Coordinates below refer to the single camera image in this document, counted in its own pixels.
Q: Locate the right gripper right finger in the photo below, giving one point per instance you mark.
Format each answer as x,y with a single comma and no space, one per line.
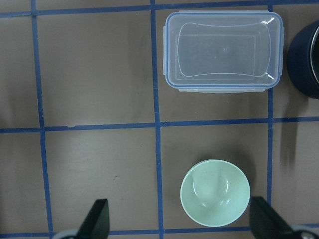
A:
265,222

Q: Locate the clear plastic lidded container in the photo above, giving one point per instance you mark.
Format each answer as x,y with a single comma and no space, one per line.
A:
215,51

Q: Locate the dark blue saucepan with lid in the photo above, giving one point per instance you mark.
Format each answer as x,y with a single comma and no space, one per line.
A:
303,60

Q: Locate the green bowl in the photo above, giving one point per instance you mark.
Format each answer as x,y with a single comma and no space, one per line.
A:
215,193

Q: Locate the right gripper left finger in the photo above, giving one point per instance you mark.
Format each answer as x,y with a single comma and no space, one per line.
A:
97,223

